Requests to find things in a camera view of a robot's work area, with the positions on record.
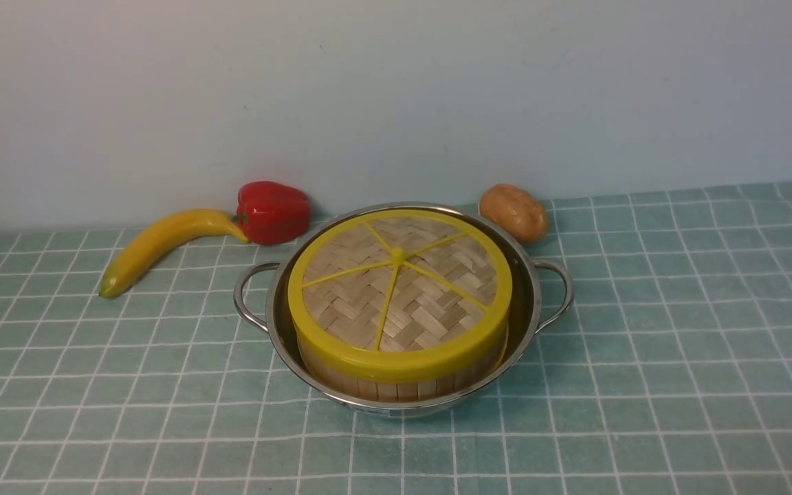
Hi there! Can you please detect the woven bamboo steamer lid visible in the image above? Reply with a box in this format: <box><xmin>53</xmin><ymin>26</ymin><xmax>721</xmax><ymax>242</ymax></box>
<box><xmin>286</xmin><ymin>209</ymin><xmax>513</xmax><ymax>352</ymax></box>

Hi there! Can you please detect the bamboo steamer basket yellow rim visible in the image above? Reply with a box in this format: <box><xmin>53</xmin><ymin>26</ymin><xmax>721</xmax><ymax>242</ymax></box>
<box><xmin>296</xmin><ymin>322</ymin><xmax>509</xmax><ymax>404</ymax></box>

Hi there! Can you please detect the brown potato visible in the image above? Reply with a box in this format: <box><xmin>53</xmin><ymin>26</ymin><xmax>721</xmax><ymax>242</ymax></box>
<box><xmin>478</xmin><ymin>183</ymin><xmax>550</xmax><ymax>244</ymax></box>

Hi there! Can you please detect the red bell pepper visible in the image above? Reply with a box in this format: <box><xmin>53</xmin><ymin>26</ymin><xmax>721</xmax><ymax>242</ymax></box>
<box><xmin>233</xmin><ymin>181</ymin><xmax>311</xmax><ymax>245</ymax></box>

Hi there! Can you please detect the yellow plastic banana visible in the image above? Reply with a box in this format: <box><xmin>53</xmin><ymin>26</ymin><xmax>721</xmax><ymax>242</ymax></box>
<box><xmin>98</xmin><ymin>209</ymin><xmax>249</xmax><ymax>298</ymax></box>

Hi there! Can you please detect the green checkered tablecloth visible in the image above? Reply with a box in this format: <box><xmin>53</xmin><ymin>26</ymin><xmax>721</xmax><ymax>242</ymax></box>
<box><xmin>0</xmin><ymin>183</ymin><xmax>792</xmax><ymax>494</ymax></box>

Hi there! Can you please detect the stainless steel two-handled pot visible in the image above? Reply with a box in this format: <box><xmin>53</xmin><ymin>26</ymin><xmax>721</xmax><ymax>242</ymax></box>
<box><xmin>232</xmin><ymin>201</ymin><xmax>574</xmax><ymax>419</ymax></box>

